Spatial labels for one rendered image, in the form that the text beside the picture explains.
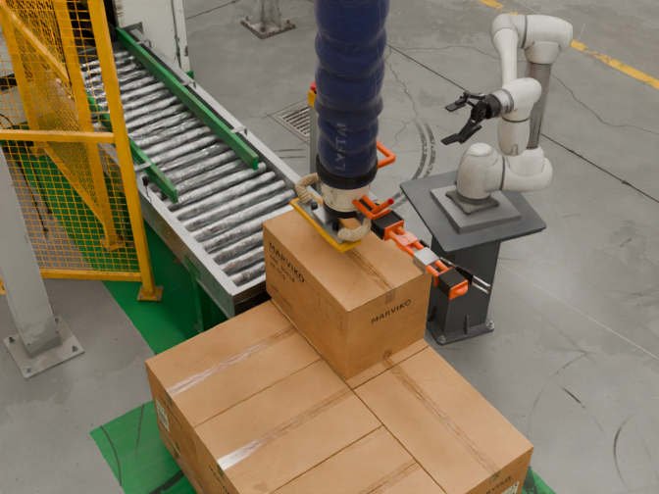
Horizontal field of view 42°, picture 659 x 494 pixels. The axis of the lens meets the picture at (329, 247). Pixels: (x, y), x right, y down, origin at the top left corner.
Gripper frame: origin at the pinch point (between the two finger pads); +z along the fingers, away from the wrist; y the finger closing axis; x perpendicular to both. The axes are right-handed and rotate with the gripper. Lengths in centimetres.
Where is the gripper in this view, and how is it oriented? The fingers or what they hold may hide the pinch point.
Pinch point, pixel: (447, 124)
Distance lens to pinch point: 296.4
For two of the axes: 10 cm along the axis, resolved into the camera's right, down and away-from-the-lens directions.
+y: -0.1, 7.3, 6.8
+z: -8.2, 3.9, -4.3
